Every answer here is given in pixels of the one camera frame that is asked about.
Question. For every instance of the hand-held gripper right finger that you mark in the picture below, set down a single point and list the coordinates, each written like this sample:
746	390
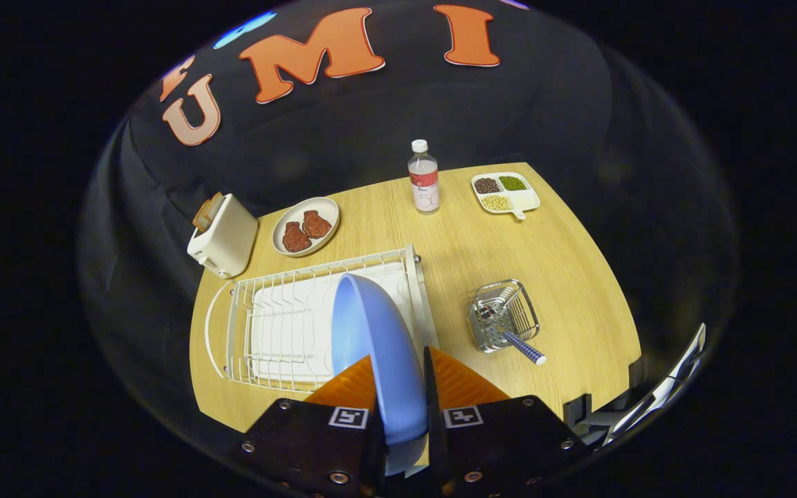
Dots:
433	443

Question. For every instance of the brown meat piece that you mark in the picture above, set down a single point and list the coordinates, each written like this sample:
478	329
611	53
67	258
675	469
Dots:
296	237
316	224

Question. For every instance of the white divided tray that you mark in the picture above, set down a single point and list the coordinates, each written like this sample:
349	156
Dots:
524	201

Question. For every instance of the white toaster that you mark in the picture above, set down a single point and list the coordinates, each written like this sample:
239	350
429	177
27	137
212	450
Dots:
229	238

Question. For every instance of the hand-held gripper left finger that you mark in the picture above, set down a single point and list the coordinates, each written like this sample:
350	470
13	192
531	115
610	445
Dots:
308	443

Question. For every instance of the blue plate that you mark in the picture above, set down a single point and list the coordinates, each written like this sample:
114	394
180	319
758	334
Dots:
378	346

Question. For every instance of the black table clamp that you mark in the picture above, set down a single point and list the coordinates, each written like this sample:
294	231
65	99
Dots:
577	409

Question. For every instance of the beige round plate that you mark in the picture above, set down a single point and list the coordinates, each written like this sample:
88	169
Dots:
288	211

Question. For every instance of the toasted bread slice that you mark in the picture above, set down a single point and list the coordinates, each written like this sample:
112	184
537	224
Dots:
208	211

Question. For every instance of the pile of yellow beans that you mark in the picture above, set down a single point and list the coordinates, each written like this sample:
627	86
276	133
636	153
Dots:
497	203

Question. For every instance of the pile of green beans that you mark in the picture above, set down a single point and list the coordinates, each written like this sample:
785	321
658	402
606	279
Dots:
512	183

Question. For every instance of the pile of dark beans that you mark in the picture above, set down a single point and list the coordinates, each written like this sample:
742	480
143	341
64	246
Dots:
487	185

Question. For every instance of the clear plastic bottle red label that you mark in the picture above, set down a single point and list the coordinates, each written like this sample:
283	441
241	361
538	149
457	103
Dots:
424	187

